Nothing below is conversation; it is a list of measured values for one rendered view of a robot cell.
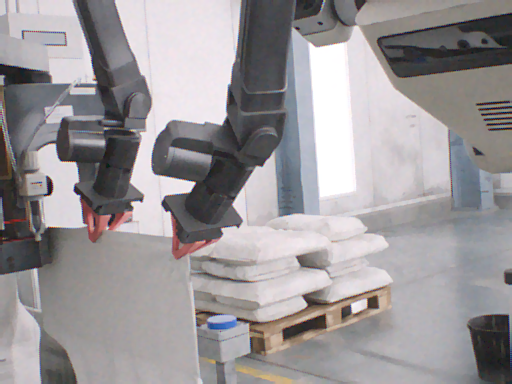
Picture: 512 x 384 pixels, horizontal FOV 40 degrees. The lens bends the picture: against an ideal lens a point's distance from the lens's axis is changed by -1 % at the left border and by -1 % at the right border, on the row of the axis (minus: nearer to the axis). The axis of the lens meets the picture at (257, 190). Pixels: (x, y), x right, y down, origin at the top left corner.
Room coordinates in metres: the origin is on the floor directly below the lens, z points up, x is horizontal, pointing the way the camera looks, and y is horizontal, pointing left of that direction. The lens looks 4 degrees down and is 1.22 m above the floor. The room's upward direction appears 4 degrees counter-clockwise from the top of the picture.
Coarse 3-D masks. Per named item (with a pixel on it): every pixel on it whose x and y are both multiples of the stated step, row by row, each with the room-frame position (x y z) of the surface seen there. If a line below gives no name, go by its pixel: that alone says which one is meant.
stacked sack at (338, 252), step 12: (348, 240) 4.53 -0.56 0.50; (360, 240) 4.51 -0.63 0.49; (372, 240) 4.56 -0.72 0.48; (384, 240) 4.65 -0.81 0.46; (312, 252) 4.37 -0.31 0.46; (324, 252) 4.30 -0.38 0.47; (336, 252) 4.29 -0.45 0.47; (348, 252) 4.36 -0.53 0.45; (360, 252) 4.45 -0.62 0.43; (372, 252) 4.55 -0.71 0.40; (300, 264) 4.43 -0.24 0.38; (312, 264) 4.36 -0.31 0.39; (324, 264) 4.29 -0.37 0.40
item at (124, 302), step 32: (64, 256) 1.27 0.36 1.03; (96, 256) 1.19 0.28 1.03; (128, 256) 1.11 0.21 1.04; (160, 256) 1.04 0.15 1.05; (64, 288) 1.28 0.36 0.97; (96, 288) 1.20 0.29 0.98; (128, 288) 1.12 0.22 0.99; (160, 288) 1.04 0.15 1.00; (192, 288) 0.99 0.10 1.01; (64, 320) 1.29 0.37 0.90; (96, 320) 1.21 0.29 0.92; (128, 320) 1.12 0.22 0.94; (160, 320) 1.05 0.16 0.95; (192, 320) 0.99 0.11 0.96; (96, 352) 1.20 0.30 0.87; (128, 352) 1.13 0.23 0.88; (160, 352) 1.05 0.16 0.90; (192, 352) 0.99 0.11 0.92
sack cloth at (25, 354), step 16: (0, 288) 1.48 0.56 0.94; (16, 288) 1.44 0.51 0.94; (0, 304) 1.47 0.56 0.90; (16, 304) 1.44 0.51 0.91; (0, 320) 1.46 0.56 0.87; (16, 320) 1.45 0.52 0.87; (32, 320) 1.50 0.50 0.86; (0, 336) 1.45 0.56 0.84; (16, 336) 1.47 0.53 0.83; (32, 336) 1.50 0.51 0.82; (0, 352) 1.46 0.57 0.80; (16, 352) 1.49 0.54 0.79; (32, 352) 1.51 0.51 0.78; (0, 368) 1.46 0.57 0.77; (16, 368) 1.48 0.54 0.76; (32, 368) 1.51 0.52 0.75
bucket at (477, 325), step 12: (468, 324) 3.26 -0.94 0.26; (480, 324) 3.37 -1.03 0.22; (492, 324) 3.38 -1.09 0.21; (504, 324) 3.37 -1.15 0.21; (480, 336) 3.17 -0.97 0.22; (492, 336) 3.13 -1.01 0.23; (504, 336) 3.11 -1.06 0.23; (480, 348) 3.19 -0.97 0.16; (492, 348) 3.14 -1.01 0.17; (504, 348) 3.12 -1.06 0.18; (480, 360) 3.20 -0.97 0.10; (492, 360) 3.15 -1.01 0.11; (504, 360) 3.13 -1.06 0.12; (480, 372) 3.23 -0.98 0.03; (492, 372) 3.16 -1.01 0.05; (504, 372) 3.14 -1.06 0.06
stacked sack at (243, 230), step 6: (234, 228) 4.61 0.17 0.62; (240, 228) 4.57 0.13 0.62; (246, 228) 4.56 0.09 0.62; (252, 228) 4.55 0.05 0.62; (258, 228) 4.54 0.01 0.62; (264, 228) 4.53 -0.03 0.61; (270, 228) 4.53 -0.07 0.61; (228, 234) 4.38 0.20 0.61; (234, 234) 4.37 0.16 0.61; (240, 234) 4.36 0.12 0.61; (246, 234) 4.36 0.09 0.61; (210, 246) 4.16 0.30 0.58; (198, 252) 4.17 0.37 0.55; (204, 252) 4.14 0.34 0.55; (210, 252) 4.13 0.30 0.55; (192, 258) 4.24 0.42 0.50; (198, 258) 4.18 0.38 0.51; (204, 258) 4.15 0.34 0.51; (210, 258) 4.16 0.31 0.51
